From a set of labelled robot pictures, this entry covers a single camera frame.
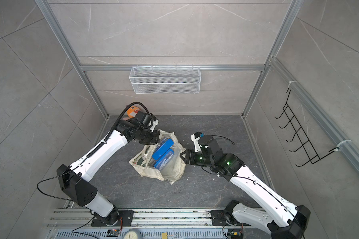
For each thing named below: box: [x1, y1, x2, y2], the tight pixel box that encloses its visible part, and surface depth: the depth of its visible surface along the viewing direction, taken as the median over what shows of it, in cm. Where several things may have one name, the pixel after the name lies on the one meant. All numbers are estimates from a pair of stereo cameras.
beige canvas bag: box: [129, 129, 187, 184], surface depth 82 cm
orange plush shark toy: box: [126, 105, 141, 119], surface depth 113 cm
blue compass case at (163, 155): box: [152, 141, 176, 170], surface depth 92 cm
